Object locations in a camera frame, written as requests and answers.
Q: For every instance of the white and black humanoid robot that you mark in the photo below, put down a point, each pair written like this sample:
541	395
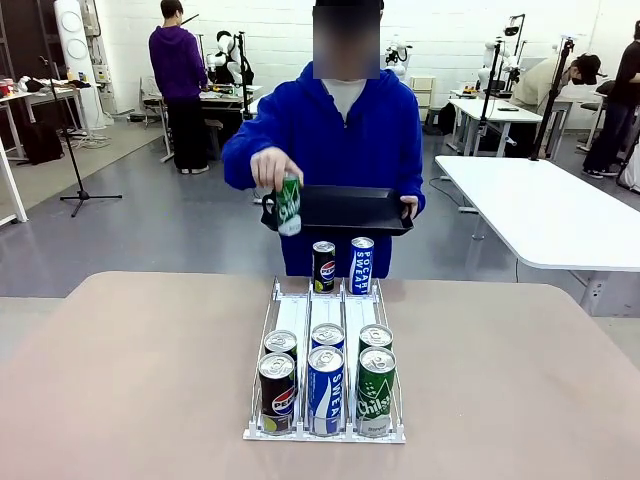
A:
222	57

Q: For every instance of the green Chilsung cider can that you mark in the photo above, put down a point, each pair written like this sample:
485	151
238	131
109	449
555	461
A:
375	335
376	400
289	210

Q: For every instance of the white robot with arms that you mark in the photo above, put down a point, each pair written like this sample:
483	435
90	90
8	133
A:
485	75

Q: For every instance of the black camera on stand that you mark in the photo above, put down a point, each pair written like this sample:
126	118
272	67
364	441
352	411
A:
511	30

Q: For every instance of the person in blue hoodie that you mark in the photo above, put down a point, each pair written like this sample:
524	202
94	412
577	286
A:
360	150

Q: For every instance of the thin black stand pole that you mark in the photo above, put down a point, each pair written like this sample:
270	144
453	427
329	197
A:
487	100

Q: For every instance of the white three-lane can dispenser rack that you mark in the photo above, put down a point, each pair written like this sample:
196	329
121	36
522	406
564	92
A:
287	312

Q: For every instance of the white standing air conditioner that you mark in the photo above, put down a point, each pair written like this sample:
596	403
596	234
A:
75	45

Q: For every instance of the person's right forearm blue sleeve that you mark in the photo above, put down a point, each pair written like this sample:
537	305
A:
240	165

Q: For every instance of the white table with slanted leg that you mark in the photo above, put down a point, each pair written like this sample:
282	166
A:
15	192

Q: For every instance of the thick black camera pole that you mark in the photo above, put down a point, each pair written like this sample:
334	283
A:
550	107

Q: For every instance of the white workbench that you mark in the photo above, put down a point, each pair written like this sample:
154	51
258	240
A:
220	95

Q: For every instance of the person in black clothes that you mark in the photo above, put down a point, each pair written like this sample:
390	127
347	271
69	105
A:
627	65

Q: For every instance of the person's right hand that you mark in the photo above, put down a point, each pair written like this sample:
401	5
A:
272	165

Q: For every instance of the black plastic serving tray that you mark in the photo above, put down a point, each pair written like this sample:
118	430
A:
350	210

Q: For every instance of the black bag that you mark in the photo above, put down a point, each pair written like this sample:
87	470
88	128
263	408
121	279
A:
42	142

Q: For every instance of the person in beige jacket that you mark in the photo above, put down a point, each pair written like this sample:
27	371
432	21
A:
537	82

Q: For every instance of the black tripod microphone stand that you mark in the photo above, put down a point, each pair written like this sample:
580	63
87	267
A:
82	196

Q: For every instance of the black Pepsi can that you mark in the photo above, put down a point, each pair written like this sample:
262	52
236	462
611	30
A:
324	270
276	400
281	341

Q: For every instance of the cluttered white desk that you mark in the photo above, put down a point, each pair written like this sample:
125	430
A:
45	92

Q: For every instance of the white workshop table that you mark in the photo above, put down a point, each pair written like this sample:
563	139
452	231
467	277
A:
500	111

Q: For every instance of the person in purple hoodie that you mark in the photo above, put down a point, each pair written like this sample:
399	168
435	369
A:
177	65

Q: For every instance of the blue Pocari Sweat can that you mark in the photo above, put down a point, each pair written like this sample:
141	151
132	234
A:
327	334
325	395
361	267

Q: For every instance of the white drawer cabinet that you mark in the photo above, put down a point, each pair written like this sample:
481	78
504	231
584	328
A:
422	92

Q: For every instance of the person's left hand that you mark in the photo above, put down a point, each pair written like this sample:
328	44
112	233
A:
412	202

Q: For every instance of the small white robot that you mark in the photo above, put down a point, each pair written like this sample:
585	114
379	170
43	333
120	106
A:
397	52

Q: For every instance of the person's left forearm blue sleeve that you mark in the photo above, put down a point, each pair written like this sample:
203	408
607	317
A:
417	187

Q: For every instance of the large white table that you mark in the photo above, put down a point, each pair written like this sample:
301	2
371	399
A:
540	210

